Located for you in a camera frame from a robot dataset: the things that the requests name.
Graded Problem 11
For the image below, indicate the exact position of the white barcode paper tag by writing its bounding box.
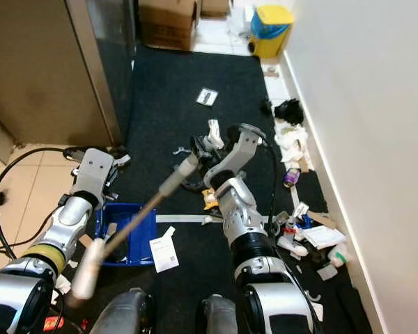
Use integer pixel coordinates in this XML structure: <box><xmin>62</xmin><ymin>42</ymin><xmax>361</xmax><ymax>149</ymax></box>
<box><xmin>148</xmin><ymin>226</ymin><xmax>180</xmax><ymax>273</ymax></box>

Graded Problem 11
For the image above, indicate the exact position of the white tape strip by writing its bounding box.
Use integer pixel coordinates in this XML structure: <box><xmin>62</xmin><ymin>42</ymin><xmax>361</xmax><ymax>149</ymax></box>
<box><xmin>157</xmin><ymin>214</ymin><xmax>227</xmax><ymax>225</ymax></box>

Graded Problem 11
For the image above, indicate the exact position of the crumpled white plastic bag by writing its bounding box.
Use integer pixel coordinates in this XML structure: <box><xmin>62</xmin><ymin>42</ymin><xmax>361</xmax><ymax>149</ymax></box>
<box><xmin>274</xmin><ymin>122</ymin><xmax>311</xmax><ymax>171</ymax></box>

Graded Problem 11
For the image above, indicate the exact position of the white card with black item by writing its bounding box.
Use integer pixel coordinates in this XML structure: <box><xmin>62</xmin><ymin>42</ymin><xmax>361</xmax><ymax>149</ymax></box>
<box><xmin>196</xmin><ymin>88</ymin><xmax>219</xmax><ymax>106</ymax></box>

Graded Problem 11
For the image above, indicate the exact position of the small brown cardboard box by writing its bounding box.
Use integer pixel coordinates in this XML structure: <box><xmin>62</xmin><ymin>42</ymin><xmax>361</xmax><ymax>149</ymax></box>
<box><xmin>200</xmin><ymin>0</ymin><xmax>232</xmax><ymax>18</ymax></box>

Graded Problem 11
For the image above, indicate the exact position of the orange snack packet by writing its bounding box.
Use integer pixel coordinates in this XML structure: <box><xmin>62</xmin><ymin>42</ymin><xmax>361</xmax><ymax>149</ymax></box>
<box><xmin>202</xmin><ymin>188</ymin><xmax>220</xmax><ymax>211</ymax></box>

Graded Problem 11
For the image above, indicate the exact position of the black floor mat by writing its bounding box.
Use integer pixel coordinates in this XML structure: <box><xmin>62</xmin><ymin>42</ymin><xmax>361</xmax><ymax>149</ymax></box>
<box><xmin>91</xmin><ymin>45</ymin><xmax>373</xmax><ymax>334</ymax></box>

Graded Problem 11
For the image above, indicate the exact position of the grey robot leg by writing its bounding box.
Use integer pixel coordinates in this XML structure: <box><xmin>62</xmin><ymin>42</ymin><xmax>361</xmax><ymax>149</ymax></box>
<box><xmin>91</xmin><ymin>289</ymin><xmax>154</xmax><ymax>334</ymax></box>
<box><xmin>199</xmin><ymin>294</ymin><xmax>251</xmax><ymax>334</ymax></box>

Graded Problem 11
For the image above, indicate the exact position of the black cloth bundle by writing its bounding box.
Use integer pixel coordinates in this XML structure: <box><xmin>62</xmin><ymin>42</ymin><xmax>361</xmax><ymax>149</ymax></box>
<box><xmin>273</xmin><ymin>98</ymin><xmax>305</xmax><ymax>126</ymax></box>

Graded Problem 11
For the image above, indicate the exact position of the grey robot left leg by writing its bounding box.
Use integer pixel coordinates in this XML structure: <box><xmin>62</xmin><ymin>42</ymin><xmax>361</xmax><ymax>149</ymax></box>
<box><xmin>91</xmin><ymin>289</ymin><xmax>154</xmax><ymax>334</ymax></box>

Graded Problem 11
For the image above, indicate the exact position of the grey robot right leg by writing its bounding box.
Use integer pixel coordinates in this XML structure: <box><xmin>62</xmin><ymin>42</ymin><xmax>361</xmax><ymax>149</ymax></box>
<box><xmin>199</xmin><ymin>294</ymin><xmax>251</xmax><ymax>334</ymax></box>

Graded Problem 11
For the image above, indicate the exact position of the blue plastic dustpan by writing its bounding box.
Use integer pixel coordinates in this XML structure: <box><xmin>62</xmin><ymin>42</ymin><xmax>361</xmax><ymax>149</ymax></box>
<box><xmin>94</xmin><ymin>202</ymin><xmax>159</xmax><ymax>267</ymax></box>

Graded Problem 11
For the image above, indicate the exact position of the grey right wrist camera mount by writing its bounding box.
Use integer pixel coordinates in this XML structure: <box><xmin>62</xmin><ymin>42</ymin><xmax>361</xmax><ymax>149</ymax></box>
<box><xmin>208</xmin><ymin>124</ymin><xmax>265</xmax><ymax>187</ymax></box>

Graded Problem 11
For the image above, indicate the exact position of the flat brown cardboard piece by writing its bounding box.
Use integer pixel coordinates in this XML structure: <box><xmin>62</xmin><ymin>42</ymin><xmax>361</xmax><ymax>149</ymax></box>
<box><xmin>307</xmin><ymin>211</ymin><xmax>339</xmax><ymax>230</ymax></box>

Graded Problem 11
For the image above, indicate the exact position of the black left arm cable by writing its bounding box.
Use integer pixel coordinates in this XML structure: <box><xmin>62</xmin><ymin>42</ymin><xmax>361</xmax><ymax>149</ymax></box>
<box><xmin>0</xmin><ymin>145</ymin><xmax>91</xmax><ymax>255</ymax></box>

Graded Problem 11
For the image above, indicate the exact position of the broom with grey grip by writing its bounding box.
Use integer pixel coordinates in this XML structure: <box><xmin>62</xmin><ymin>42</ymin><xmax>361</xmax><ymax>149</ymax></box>
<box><xmin>66</xmin><ymin>152</ymin><xmax>201</xmax><ymax>307</ymax></box>

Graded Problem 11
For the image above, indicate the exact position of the purple drink can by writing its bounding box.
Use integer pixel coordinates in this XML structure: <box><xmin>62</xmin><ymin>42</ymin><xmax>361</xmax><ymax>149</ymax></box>
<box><xmin>283</xmin><ymin>167</ymin><xmax>300</xmax><ymax>189</ymax></box>

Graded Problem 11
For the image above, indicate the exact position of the white plastic tube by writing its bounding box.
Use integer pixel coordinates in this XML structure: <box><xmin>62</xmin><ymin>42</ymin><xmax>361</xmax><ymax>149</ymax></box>
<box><xmin>277</xmin><ymin>235</ymin><xmax>309</xmax><ymax>257</ymax></box>

